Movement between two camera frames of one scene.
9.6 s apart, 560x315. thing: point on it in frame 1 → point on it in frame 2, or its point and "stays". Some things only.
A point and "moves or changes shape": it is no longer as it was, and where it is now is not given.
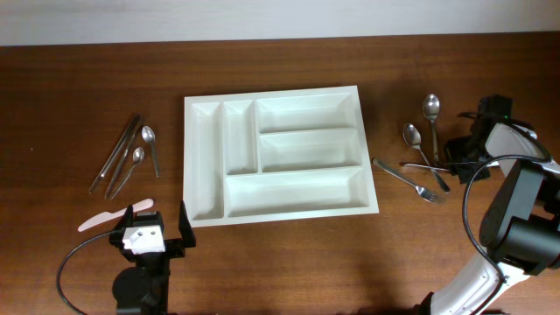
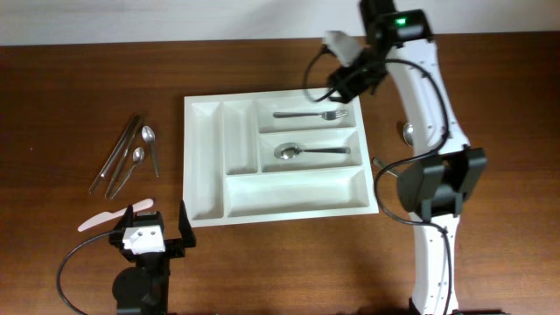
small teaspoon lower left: x=137 y=156 stays
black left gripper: x=174 y=245 stays
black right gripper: x=452 y=144 → x=352 y=87
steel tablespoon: x=430 y=108 moves or changes shape
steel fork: x=423 y=166 moves or changes shape
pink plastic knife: x=109 y=215 stays
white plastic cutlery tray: x=273 y=156 stays
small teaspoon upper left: x=148 y=135 stays
